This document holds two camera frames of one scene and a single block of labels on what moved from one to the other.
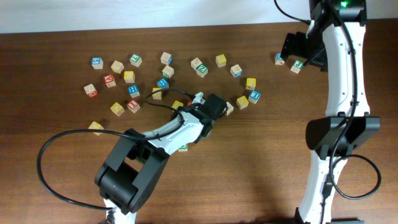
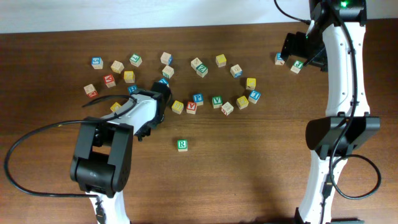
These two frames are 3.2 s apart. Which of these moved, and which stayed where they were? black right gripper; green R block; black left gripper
Moved: black left gripper
Stayed: black right gripper; green R block
